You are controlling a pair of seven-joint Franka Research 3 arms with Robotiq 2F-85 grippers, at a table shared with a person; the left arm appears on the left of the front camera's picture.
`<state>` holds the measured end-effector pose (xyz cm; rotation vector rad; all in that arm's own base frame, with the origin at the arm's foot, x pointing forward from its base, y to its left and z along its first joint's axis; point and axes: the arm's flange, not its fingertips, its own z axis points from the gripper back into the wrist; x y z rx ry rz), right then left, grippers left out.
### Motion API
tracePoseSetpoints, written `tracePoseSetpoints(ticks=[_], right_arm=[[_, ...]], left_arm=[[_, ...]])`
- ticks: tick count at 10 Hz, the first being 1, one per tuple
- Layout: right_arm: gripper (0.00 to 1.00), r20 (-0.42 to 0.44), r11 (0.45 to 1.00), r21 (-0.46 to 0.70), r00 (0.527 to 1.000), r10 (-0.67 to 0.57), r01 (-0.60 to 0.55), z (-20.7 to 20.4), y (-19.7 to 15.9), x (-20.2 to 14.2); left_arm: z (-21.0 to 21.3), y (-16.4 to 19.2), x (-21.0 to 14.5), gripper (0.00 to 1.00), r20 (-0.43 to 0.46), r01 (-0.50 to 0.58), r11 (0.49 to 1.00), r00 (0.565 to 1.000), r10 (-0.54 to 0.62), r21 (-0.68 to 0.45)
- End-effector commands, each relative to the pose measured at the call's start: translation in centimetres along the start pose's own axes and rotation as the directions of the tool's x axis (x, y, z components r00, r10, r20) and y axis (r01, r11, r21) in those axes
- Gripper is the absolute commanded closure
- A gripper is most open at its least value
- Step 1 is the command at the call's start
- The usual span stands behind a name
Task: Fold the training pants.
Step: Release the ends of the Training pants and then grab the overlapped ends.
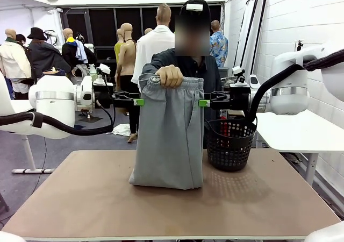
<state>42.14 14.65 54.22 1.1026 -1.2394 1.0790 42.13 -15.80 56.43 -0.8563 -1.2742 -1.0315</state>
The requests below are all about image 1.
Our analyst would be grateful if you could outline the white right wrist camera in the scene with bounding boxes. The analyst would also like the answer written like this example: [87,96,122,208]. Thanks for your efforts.
[231,66,248,87]

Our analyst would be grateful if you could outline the mannequin in white shirt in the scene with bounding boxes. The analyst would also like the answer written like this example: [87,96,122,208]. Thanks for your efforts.
[131,3,176,84]

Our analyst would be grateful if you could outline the grey training pants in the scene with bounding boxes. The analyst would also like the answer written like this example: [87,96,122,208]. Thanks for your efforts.
[128,75,205,191]

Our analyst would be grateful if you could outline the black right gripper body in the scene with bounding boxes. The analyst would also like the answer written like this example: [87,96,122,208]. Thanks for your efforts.
[229,86,252,112]

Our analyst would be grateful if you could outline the mannequin in cream jacket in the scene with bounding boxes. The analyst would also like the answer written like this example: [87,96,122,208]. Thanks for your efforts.
[0,29,32,92]

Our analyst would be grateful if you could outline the black cap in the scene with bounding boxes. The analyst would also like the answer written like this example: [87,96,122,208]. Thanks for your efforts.
[179,0,211,16]

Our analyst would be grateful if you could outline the white cloth on floor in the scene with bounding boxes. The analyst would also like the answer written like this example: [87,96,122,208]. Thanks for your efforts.
[112,123,132,137]

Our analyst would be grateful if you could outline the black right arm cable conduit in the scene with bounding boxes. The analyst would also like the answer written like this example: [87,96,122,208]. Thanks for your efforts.
[247,49,344,123]

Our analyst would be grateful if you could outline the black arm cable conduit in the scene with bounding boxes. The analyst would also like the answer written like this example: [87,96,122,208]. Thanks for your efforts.
[0,101,115,137]
[247,49,344,123]

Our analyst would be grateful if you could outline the black stand leg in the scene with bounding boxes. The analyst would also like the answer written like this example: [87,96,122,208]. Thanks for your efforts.
[0,192,10,213]

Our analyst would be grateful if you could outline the dark-haired background person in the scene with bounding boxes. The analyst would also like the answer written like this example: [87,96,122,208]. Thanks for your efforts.
[15,33,28,48]

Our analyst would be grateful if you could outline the black-framed white panel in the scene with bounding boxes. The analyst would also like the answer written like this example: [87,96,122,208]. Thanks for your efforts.
[241,0,268,77]
[232,0,259,77]

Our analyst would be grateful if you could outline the person in dark shirt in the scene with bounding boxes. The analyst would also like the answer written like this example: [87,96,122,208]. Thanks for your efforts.
[141,13,223,149]

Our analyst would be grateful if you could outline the bare mannequin with black pants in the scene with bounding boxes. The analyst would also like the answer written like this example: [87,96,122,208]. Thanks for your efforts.
[114,23,141,143]

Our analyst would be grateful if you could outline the black bucket hat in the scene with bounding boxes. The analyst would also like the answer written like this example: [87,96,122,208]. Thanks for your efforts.
[26,26,48,41]

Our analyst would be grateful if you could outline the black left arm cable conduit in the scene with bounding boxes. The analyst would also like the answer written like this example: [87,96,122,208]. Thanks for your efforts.
[0,101,115,137]

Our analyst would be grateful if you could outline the black perforated plastic basket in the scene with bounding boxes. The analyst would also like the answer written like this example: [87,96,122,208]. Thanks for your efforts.
[205,117,258,172]

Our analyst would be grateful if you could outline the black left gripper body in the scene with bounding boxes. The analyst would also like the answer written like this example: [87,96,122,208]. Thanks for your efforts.
[94,90,117,109]

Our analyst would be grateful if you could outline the white table with T-foot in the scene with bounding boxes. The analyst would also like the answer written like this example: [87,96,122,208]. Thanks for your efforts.
[0,99,56,175]

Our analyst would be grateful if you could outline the white side table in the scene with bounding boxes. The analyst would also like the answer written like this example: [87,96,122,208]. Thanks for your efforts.
[255,111,344,187]

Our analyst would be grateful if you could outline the headless mannequin in jeans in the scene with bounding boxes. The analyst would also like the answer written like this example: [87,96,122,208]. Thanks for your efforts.
[41,66,67,77]

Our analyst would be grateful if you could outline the man in blue floral shirt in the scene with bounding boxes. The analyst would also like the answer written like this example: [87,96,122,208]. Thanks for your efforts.
[209,20,228,68]

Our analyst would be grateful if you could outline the thin black floor cable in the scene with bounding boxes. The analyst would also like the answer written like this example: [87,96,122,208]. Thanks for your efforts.
[0,144,48,223]

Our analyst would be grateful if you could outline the white head-mounted camera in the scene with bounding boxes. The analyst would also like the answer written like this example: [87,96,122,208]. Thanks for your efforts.
[185,3,204,12]

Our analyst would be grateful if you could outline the grey hanging garment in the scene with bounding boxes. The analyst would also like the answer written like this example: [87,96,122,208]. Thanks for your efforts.
[72,64,91,77]

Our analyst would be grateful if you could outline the mannequin in yellow top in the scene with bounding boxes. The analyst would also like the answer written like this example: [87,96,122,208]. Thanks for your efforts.
[114,28,126,64]

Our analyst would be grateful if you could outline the mannequin with yellow scarf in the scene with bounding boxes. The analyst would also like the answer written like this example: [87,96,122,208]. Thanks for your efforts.
[61,27,89,74]

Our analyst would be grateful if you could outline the person's right hand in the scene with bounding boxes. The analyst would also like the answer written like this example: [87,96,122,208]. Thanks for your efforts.
[155,64,184,89]

